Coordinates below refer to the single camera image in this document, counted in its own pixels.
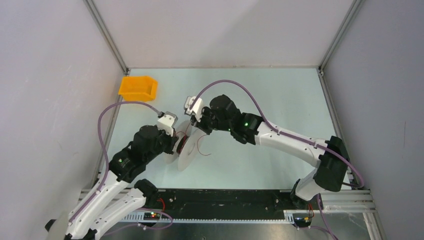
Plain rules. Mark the orange plastic bin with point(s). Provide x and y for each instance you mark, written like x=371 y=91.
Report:
x=138 y=88

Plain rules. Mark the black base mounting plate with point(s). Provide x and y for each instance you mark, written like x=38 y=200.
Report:
x=225 y=204

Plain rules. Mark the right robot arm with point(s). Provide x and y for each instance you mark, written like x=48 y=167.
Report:
x=222 y=115

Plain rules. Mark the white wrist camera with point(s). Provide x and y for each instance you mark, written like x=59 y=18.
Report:
x=166 y=122
x=193 y=107

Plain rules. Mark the controller board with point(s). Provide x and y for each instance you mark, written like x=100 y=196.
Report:
x=302 y=222
x=151 y=216

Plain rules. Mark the white perforated cable spool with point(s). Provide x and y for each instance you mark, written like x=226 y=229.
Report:
x=187 y=147

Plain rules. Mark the right controller board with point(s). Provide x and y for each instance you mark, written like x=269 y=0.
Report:
x=302 y=222

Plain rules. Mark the aluminium frame rail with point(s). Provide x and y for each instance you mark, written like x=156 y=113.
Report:
x=343 y=202

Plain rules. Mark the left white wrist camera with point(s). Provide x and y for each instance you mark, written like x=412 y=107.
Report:
x=166 y=122

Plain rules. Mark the left controller board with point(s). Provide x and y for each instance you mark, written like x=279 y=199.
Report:
x=151 y=216

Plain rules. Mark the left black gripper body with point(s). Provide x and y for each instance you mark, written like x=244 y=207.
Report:
x=166 y=141

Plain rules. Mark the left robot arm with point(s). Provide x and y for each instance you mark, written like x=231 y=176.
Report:
x=98 y=212

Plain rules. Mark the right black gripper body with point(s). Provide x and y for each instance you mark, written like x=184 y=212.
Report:
x=209 y=121

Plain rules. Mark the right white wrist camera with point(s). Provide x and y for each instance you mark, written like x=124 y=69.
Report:
x=193 y=107

